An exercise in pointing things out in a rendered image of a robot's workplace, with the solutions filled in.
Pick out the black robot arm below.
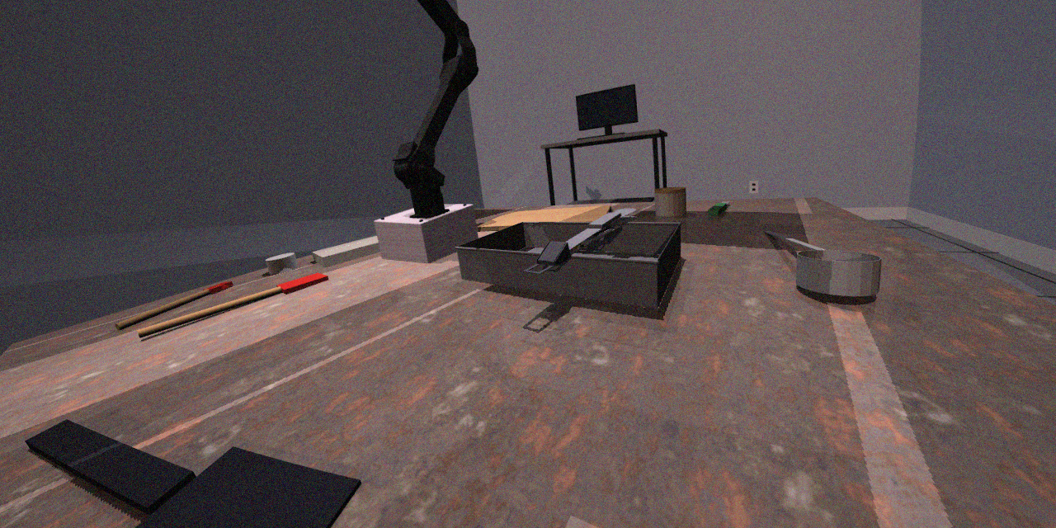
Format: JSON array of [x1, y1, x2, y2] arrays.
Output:
[[392, 0, 479, 219]]

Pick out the grey cylinder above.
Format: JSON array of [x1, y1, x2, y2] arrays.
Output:
[[266, 253, 299, 275]]

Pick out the grey saucepan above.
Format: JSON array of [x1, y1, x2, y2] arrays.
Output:
[[763, 231, 882, 297]]

